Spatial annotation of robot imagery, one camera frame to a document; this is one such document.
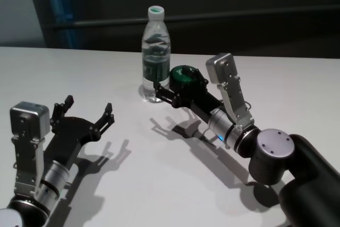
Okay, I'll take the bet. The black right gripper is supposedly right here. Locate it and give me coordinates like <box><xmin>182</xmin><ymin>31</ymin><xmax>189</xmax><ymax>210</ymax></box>
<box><xmin>153</xmin><ymin>66</ymin><xmax>223</xmax><ymax>122</ymax></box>

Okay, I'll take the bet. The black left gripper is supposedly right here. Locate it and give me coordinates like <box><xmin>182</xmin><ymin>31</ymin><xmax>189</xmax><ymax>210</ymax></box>
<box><xmin>43</xmin><ymin>95</ymin><xmax>115</xmax><ymax>164</ymax></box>

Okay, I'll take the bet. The clear water bottle green label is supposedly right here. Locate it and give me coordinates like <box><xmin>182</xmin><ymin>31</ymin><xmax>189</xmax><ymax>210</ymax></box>
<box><xmin>141</xmin><ymin>4</ymin><xmax>172</xmax><ymax>104</ymax></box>

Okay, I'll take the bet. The green YES push button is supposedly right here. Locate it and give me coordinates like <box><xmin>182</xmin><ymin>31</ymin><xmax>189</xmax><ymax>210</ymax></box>
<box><xmin>169</xmin><ymin>64</ymin><xmax>203</xmax><ymax>93</ymax></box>

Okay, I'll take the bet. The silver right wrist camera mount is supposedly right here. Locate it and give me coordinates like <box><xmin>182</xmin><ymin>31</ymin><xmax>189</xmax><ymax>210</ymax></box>
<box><xmin>205</xmin><ymin>52</ymin><xmax>253</xmax><ymax>130</ymax></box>

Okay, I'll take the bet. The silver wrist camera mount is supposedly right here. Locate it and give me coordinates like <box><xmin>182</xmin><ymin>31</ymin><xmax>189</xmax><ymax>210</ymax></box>
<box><xmin>205</xmin><ymin>52</ymin><xmax>253</xmax><ymax>130</ymax></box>
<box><xmin>9</xmin><ymin>100</ymin><xmax>51</xmax><ymax>194</ymax></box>

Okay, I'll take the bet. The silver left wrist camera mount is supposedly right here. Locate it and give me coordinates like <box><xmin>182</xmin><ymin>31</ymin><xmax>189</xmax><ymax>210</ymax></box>
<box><xmin>9</xmin><ymin>100</ymin><xmax>51</xmax><ymax>194</ymax></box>

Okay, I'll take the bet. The grey wall handrail bar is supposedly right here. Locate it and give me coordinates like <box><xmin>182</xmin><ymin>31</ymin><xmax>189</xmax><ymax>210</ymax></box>
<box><xmin>42</xmin><ymin>9</ymin><xmax>340</xmax><ymax>30</ymax></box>

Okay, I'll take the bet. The blue window frame strip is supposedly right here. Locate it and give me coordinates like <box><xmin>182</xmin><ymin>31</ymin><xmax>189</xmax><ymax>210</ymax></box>
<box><xmin>45</xmin><ymin>0</ymin><xmax>82</xmax><ymax>49</ymax></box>

